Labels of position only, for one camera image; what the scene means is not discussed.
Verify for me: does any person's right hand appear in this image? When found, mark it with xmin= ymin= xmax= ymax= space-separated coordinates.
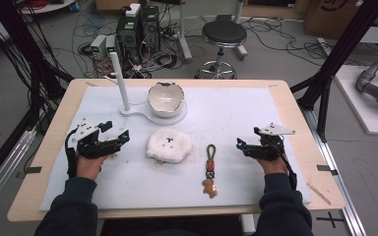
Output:
xmin=256 ymin=156 xmax=289 ymax=176

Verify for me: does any tangle of floor cables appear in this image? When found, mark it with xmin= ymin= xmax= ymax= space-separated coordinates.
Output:
xmin=72 ymin=9 xmax=368 ymax=80

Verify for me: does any small silver power unit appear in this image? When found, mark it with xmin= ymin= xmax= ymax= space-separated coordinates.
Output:
xmin=90 ymin=33 xmax=108 ymax=60
xmin=104 ymin=34 xmax=118 ymax=55

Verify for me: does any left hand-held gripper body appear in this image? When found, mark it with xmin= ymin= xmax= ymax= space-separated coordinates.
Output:
xmin=75 ymin=118 xmax=122 ymax=160

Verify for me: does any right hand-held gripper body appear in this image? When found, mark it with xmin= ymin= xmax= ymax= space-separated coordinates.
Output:
xmin=245 ymin=122 xmax=296 ymax=162

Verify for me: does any hand-held gripper black cable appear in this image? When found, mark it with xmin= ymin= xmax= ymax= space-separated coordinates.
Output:
xmin=64 ymin=128 xmax=79 ymax=180
xmin=275 ymin=143 xmax=298 ymax=192

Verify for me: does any white table mat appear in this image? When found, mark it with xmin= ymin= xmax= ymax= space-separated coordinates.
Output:
xmin=38 ymin=86 xmax=312 ymax=211

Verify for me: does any aluminium rail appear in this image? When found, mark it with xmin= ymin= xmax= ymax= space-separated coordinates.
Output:
xmin=0 ymin=128 xmax=37 ymax=218
xmin=300 ymin=107 xmax=369 ymax=236

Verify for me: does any left hand-held gripper black cable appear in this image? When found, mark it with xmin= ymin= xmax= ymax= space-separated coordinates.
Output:
xmin=64 ymin=128 xmax=79 ymax=180

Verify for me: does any black metal frame post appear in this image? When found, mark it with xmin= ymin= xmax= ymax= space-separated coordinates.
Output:
xmin=289 ymin=0 xmax=378 ymax=143
xmin=0 ymin=0 xmax=76 ymax=195

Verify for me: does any gingerbread man keychain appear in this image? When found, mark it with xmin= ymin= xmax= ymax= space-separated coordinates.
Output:
xmin=201 ymin=144 xmax=220 ymax=200

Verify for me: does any white power adapter box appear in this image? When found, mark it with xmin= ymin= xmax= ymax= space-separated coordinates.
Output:
xmin=124 ymin=2 xmax=142 ymax=19

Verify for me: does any round white table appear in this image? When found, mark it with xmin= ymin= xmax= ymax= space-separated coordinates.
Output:
xmin=19 ymin=0 xmax=77 ymax=16

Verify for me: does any white eggshell-shaped bowl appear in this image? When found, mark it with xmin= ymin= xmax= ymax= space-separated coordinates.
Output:
xmin=147 ymin=81 xmax=186 ymax=119

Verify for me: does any right hand-held gripper black cable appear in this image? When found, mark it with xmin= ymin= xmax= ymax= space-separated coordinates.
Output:
xmin=275 ymin=143 xmax=298 ymax=192

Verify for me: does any white hanger stand with post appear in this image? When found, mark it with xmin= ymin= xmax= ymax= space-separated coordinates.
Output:
xmin=103 ymin=51 xmax=189 ymax=127

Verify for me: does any thin wooden stick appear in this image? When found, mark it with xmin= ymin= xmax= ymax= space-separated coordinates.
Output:
xmin=306 ymin=182 xmax=333 ymax=207

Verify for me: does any white fluffy plush pad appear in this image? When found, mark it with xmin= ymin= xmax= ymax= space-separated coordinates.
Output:
xmin=145 ymin=127 xmax=194 ymax=165

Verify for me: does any black round stool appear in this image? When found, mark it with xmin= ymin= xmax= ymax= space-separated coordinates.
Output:
xmin=194 ymin=20 xmax=248 ymax=81

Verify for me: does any wooden table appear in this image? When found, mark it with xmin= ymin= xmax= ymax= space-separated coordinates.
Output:
xmin=7 ymin=78 xmax=347 ymax=223

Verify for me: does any cardboard box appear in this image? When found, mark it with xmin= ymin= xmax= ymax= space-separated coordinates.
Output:
xmin=302 ymin=0 xmax=378 ymax=41

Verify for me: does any person's left hand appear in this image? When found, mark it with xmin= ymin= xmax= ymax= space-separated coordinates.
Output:
xmin=75 ymin=152 xmax=110 ymax=182

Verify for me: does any black computer tower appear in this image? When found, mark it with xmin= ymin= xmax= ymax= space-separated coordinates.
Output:
xmin=115 ymin=13 xmax=143 ymax=66
xmin=140 ymin=5 xmax=161 ymax=54

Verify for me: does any grey tape strip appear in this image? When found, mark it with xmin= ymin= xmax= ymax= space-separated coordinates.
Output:
xmin=15 ymin=165 xmax=43 ymax=180
xmin=316 ymin=163 xmax=340 ymax=177

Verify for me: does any white desk leg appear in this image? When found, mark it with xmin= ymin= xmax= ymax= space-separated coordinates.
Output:
xmin=175 ymin=0 xmax=194 ymax=64
xmin=232 ymin=0 xmax=249 ymax=62

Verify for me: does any white floor platform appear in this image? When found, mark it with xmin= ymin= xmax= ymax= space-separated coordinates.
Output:
xmin=334 ymin=64 xmax=378 ymax=138

